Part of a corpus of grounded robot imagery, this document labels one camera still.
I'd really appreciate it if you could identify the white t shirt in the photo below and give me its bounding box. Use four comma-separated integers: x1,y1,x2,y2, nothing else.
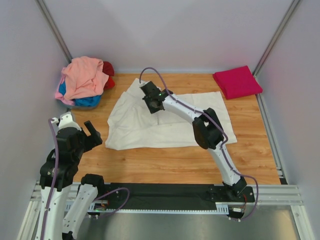
105,78,237,150

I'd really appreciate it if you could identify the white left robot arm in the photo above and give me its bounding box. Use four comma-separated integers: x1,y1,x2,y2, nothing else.
36,117,106,240

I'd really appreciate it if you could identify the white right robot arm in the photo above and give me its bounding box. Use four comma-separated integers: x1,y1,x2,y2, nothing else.
142,88,247,202

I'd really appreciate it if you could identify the blue t shirt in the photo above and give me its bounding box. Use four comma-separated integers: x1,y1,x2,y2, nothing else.
72,95,102,107

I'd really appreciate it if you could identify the pink t shirt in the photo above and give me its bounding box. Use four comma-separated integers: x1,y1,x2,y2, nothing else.
54,75,75,106

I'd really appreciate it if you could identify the peach t shirt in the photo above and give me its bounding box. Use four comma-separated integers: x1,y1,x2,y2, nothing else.
61,56,109,100

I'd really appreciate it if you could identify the dark red t shirt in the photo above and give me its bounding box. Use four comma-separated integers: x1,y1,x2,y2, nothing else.
102,61,116,90

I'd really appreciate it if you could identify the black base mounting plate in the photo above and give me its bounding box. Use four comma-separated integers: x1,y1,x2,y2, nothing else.
103,183,255,210

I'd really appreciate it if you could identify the folded magenta t shirt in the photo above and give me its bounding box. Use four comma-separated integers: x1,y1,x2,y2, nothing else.
212,65,263,100

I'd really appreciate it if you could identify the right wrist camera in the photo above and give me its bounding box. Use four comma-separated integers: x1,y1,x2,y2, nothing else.
139,81,161,96

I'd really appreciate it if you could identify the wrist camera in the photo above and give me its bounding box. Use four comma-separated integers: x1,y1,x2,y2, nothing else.
58,111,82,131
139,81,161,96

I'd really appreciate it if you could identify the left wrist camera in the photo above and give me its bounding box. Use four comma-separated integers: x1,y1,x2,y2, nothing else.
58,111,82,131

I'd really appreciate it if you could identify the slotted white cable duct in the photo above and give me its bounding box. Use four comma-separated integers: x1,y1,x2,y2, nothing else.
63,202,230,215

